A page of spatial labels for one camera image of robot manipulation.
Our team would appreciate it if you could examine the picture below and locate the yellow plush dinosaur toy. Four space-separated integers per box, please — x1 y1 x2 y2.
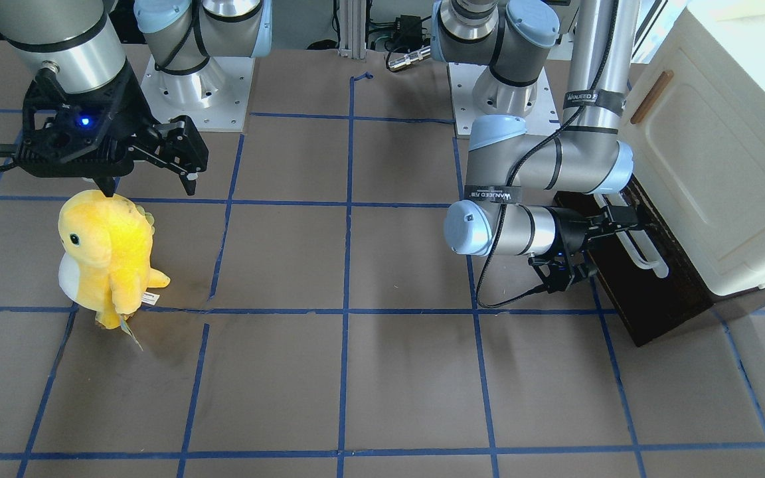
58 189 171 339

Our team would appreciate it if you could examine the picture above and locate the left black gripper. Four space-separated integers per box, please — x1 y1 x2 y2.
529 204 649 294

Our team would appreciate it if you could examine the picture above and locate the aluminium frame post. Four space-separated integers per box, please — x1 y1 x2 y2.
337 0 369 61

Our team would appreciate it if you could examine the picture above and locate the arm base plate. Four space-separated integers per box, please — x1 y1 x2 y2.
448 63 560 139
141 57 256 133

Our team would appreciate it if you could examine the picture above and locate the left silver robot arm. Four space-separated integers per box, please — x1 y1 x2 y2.
431 1 640 295

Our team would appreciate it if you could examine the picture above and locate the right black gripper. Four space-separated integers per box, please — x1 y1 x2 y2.
13 63 209 199

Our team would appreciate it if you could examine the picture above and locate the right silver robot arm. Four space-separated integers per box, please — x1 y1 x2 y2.
0 1 272 197

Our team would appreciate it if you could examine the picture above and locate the silver metal connector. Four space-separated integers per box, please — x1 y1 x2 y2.
386 46 432 73

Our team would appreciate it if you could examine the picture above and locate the black power adapter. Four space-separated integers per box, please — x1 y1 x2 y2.
392 15 423 49

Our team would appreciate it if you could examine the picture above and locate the white cabinet body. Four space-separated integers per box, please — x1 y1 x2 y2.
619 1 765 296

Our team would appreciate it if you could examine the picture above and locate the white drawer handle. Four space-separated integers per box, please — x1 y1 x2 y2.
592 193 670 279

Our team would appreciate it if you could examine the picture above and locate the dark wooden drawer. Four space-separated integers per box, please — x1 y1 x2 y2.
553 179 765 348

